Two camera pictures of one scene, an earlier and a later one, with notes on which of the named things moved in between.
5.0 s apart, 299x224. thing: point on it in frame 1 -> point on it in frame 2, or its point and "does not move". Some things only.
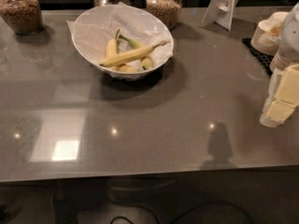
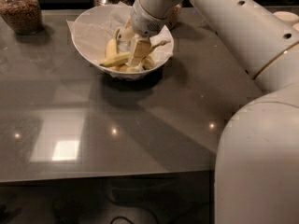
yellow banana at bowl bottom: x=124 y=68 does not move
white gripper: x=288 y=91 -> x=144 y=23
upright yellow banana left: x=111 y=48 does not move
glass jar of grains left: x=21 y=9 does not move
